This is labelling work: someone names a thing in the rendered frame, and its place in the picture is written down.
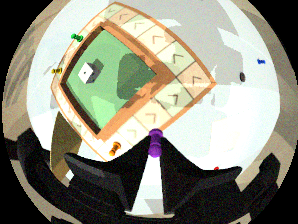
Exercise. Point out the white die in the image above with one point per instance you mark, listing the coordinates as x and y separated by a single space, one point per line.
89 73

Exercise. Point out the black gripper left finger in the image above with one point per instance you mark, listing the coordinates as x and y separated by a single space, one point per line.
122 175

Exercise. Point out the green game pawn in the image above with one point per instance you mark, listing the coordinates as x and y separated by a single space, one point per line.
78 38

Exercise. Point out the purple pawn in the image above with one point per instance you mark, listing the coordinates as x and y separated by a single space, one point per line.
155 149

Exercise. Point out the yellow game pawn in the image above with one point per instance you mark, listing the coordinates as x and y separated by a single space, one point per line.
57 70

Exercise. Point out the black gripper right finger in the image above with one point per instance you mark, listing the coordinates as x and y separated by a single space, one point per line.
181 178

